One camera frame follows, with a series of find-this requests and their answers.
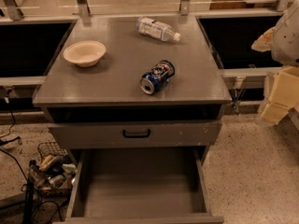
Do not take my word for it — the grey drawer cabinet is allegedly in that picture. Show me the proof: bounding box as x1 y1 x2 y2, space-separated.
34 16 231 224

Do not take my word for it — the metal railing frame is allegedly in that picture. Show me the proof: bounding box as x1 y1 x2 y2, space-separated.
0 0 299 91

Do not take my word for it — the blue pepsi can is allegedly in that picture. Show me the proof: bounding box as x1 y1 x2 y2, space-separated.
140 60 175 95

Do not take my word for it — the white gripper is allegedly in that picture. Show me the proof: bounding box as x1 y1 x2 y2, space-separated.
251 0 299 126

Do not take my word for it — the closed grey top drawer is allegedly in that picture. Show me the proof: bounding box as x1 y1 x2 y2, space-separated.
50 120 221 149

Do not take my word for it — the black drawer handle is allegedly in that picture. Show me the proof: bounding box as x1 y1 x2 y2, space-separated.
122 129 151 139

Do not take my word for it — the black floor cable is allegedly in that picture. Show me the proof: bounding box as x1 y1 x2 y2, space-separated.
0 89 29 182

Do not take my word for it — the open grey middle drawer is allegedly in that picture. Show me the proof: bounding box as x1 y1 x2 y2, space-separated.
56 147 224 224

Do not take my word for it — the black stand post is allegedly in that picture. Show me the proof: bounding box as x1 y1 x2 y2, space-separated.
22 179 34 224

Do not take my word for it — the clear plastic water bottle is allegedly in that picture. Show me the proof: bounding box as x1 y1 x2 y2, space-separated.
136 17 181 42

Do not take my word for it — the white paper bowl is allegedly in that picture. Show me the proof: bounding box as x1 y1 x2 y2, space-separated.
64 40 107 67

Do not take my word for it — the wire basket of items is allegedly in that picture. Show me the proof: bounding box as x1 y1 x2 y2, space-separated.
28 142 77 197

